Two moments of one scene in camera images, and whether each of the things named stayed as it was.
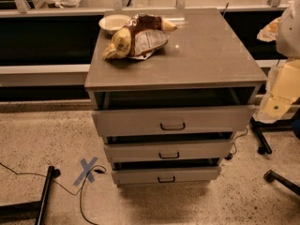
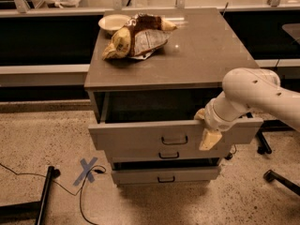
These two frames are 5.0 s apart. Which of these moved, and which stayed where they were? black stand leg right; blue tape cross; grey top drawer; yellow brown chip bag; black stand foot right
Moved: grey top drawer
Stayed: yellow brown chip bag; black stand leg right; blue tape cross; black stand foot right
